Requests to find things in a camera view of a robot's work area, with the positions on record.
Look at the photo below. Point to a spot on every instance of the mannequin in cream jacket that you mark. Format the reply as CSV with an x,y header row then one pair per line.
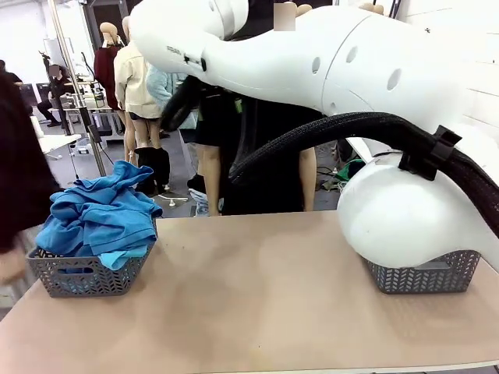
x,y
136,78

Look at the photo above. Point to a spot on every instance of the seated person with black hair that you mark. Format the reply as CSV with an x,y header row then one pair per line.
x,y
58,85

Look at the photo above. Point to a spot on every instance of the green fabric bag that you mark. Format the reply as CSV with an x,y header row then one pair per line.
x,y
351,171

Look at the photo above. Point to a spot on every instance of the person's left forearm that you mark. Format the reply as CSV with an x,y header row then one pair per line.
x,y
308,183

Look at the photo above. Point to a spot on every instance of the person's right forearm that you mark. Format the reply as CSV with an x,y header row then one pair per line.
x,y
211,183

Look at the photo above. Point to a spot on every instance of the person's right hand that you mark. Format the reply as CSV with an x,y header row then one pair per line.
x,y
213,208

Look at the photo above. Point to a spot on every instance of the turquoise terry garment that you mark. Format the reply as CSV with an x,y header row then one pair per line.
x,y
113,259

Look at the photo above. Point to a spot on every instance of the blue t-shirt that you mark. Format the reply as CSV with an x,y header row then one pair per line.
x,y
58,233

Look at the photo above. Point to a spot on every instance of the grey woven plastic basket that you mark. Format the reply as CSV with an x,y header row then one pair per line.
x,y
89,282
429,278

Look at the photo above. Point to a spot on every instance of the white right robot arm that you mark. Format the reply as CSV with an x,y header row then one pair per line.
x,y
390,78

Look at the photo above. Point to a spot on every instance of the bystander bare hand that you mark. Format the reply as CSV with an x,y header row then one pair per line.
x,y
11,267

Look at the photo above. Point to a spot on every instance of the person's left hand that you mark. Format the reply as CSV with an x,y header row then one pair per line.
x,y
308,205

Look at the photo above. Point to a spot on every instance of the silver metal pole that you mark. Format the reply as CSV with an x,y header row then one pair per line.
x,y
73,74

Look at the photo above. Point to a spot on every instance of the person in black t-shirt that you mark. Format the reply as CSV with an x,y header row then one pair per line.
x,y
273,187

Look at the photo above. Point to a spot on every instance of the bystander in black top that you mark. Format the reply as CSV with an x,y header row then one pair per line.
x,y
19,156

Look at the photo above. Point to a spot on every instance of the mannequin in dark red top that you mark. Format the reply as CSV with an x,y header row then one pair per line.
x,y
105,70

